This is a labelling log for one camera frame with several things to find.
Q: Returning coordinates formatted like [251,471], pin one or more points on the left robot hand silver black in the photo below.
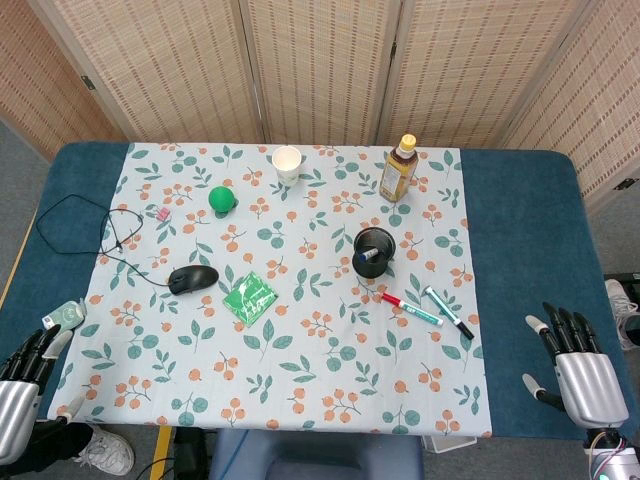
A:
[17,410]

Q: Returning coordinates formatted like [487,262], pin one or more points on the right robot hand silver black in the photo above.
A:
[590,385]

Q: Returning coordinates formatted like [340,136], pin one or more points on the green capped marker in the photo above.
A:
[450,314]

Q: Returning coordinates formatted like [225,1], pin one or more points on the red cap marker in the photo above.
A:
[412,311]

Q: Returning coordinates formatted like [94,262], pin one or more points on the black pen cup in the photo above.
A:
[370,270]

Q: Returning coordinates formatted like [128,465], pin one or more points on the blue cap marker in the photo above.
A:
[367,255]

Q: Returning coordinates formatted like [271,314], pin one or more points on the black trouser leg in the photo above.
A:
[55,442]

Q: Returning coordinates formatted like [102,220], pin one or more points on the green white tissue pack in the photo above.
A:
[65,314]

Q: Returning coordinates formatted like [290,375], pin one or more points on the black metal bar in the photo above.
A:
[625,278]

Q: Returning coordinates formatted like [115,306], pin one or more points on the white box under table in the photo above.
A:
[447,442]

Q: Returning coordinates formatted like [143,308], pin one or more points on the blue fabric table cover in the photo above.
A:
[525,225]

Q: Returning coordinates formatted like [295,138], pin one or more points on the black computer mouse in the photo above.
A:
[192,279]

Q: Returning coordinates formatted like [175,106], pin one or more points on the green tea packet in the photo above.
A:
[250,297]

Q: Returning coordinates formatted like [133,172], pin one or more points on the tea bottle yellow cap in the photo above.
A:
[396,175]

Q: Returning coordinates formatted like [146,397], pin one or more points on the floral print tablecloth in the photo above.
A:
[300,360]

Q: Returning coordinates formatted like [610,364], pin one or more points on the green ball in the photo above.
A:
[221,198]

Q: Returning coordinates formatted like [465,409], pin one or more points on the white paper cup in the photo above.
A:
[287,167]

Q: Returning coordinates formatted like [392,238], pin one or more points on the woven bamboo folding screen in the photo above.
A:
[320,65]

